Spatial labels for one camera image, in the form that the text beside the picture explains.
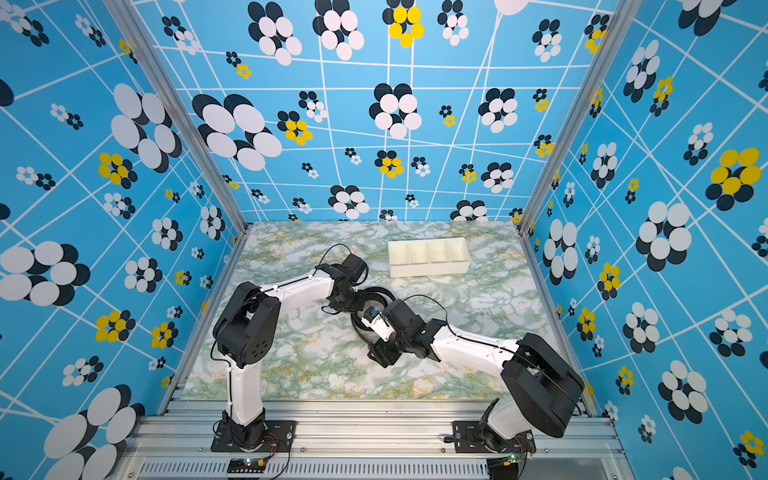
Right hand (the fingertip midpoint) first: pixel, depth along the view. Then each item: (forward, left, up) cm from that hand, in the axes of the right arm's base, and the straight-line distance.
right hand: (381, 344), depth 84 cm
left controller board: (-28, +32, -7) cm, 43 cm away
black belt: (+10, +8, -1) cm, 13 cm away
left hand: (+15, +7, -4) cm, 17 cm away
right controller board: (-28, -30, -6) cm, 42 cm away
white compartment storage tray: (+35, -15, -3) cm, 38 cm away
